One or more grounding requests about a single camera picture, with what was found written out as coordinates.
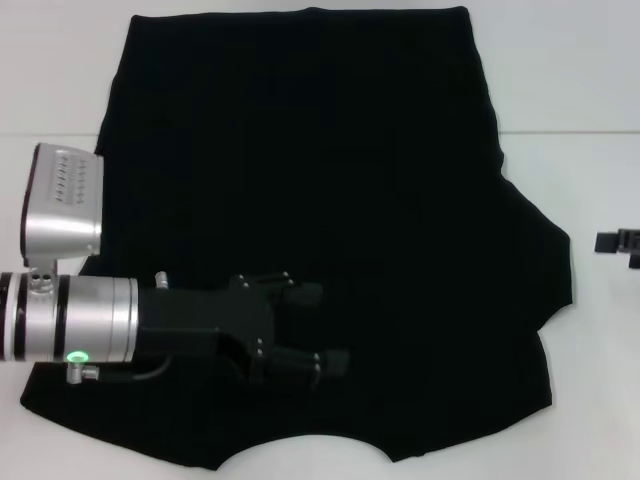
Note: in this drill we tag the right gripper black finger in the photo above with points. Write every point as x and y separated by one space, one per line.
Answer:
607 242

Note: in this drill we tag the black shirt with FREE print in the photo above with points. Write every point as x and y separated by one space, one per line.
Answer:
325 150

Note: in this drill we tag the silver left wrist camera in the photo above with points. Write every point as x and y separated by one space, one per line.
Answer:
62 200

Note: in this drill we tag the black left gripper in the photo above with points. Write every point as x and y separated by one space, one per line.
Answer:
200 315

